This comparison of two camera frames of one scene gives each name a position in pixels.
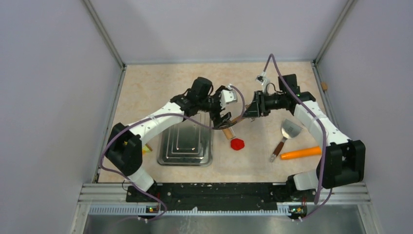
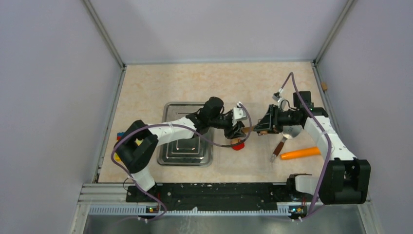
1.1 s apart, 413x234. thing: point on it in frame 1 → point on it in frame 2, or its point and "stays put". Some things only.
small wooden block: [324, 86] stays put
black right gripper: [257, 107] → [270, 122]
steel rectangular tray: [187, 143] stays put
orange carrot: [308, 151] stays put
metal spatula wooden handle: [289, 129] stays put
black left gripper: [218, 121] → [231, 133]
